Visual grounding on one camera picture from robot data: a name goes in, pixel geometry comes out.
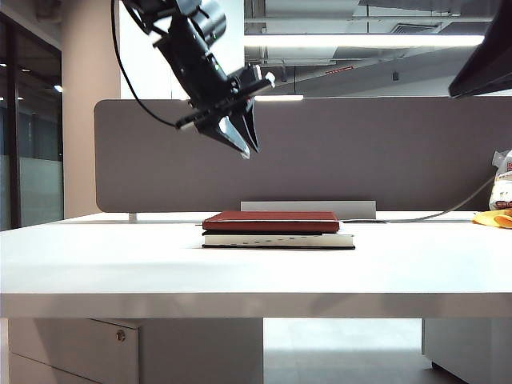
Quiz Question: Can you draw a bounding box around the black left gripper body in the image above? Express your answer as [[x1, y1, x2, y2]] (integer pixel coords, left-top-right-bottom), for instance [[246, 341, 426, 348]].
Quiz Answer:
[[175, 63, 277, 131]]

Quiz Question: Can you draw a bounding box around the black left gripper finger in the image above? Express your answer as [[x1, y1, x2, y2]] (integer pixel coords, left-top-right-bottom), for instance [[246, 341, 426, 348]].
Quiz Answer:
[[194, 115, 251, 160], [235, 98, 262, 154]]

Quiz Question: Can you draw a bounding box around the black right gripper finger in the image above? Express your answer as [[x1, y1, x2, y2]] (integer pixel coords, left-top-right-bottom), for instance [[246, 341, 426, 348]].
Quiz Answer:
[[448, 0, 512, 99]]

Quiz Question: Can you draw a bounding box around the red leather book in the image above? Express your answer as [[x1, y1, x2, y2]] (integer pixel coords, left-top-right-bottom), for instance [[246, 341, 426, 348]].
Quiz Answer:
[[202, 210, 340, 235]]

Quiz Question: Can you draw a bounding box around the black book with white pages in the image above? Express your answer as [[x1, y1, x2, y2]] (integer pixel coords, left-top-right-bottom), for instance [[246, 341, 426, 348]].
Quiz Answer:
[[201, 228, 356, 250]]

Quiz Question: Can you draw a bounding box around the short ceiling light strip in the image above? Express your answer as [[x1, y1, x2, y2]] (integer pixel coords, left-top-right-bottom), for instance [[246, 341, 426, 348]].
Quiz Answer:
[[252, 94, 304, 102]]

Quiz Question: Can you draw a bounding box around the ceiling air vent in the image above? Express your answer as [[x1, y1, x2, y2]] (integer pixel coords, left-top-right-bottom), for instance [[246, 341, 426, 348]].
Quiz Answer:
[[390, 22, 441, 35]]

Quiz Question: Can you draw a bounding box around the grey desk partition screen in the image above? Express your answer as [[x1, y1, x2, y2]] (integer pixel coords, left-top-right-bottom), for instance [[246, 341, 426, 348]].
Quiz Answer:
[[93, 97, 512, 214]]

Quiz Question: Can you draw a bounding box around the clear plastic snack bag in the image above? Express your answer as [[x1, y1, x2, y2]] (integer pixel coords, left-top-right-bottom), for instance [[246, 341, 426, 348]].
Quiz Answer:
[[487, 148, 512, 212]]

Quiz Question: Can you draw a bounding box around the yellow cloth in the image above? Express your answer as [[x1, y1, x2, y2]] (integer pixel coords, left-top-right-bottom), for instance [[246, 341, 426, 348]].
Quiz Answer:
[[470, 208, 512, 230]]

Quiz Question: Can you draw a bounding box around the white drawer cabinet with lock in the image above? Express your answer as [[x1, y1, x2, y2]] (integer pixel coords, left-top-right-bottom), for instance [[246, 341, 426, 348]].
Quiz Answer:
[[7, 318, 264, 384]]

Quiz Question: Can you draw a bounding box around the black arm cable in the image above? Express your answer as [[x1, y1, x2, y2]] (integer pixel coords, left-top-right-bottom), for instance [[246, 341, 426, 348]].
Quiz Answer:
[[110, 0, 180, 128]]

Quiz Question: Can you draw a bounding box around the grey cable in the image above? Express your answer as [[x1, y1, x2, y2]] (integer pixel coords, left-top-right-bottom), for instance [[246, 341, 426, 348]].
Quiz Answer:
[[342, 175, 495, 224]]

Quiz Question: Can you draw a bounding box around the glass wall with dark frame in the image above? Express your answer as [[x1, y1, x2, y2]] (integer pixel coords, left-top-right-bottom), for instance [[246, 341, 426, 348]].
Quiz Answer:
[[0, 11, 64, 232]]

